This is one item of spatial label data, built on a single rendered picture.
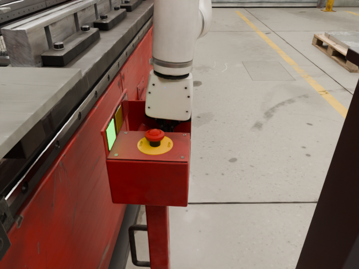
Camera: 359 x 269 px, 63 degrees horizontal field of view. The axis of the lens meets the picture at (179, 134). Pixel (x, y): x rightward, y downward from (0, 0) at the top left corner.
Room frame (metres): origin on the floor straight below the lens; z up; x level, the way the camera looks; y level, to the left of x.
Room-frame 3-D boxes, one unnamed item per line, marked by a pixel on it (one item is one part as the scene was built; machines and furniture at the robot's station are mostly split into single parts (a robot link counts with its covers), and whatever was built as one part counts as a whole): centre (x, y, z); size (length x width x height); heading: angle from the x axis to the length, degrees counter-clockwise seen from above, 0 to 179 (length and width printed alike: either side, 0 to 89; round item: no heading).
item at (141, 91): (1.27, 0.17, 0.58); 0.15 x 0.02 x 0.07; 176
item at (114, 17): (1.25, 0.27, 0.89); 0.30 x 0.05 x 0.03; 176
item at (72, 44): (0.85, 0.30, 0.89); 0.30 x 0.05 x 0.03; 176
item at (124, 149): (0.55, 0.06, 0.75); 0.20 x 0.16 x 0.18; 176
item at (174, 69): (0.60, 0.02, 0.92); 0.09 x 0.08 x 0.03; 86
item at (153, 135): (0.50, 0.05, 0.79); 0.04 x 0.04 x 0.04
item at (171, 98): (0.60, 0.02, 0.86); 0.10 x 0.07 x 0.11; 86
